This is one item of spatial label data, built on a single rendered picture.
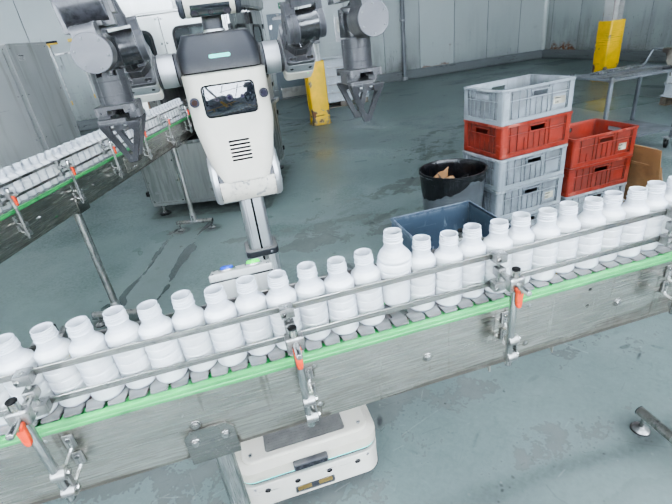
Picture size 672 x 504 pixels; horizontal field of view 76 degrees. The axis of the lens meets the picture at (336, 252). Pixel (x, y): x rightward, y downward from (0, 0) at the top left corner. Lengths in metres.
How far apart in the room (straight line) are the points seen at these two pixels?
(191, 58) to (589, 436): 1.99
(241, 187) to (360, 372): 0.69
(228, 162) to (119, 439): 0.77
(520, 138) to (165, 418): 2.78
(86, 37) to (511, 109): 2.64
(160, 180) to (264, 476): 3.64
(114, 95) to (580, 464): 1.91
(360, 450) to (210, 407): 0.94
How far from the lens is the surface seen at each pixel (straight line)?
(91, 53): 0.80
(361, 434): 1.71
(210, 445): 0.99
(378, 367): 0.96
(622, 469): 2.08
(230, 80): 1.29
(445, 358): 1.02
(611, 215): 1.15
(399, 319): 0.94
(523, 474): 1.96
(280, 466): 1.70
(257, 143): 1.32
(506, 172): 3.19
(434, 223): 1.63
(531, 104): 3.20
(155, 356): 0.88
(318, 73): 8.40
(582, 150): 3.72
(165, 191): 4.87
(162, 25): 4.52
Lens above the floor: 1.56
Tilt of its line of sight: 27 degrees down
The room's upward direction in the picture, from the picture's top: 7 degrees counter-clockwise
